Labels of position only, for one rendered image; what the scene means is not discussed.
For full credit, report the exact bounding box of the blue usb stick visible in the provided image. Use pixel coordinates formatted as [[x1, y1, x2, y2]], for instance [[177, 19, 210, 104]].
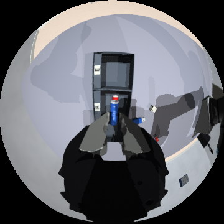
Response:
[[132, 117, 145, 124]]

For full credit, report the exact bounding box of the white die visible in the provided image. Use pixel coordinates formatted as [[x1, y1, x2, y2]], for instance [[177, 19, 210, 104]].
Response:
[[150, 105, 157, 113]]

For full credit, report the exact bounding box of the blue battery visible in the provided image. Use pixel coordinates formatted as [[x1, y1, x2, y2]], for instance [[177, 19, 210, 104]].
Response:
[[110, 100, 119, 126]]

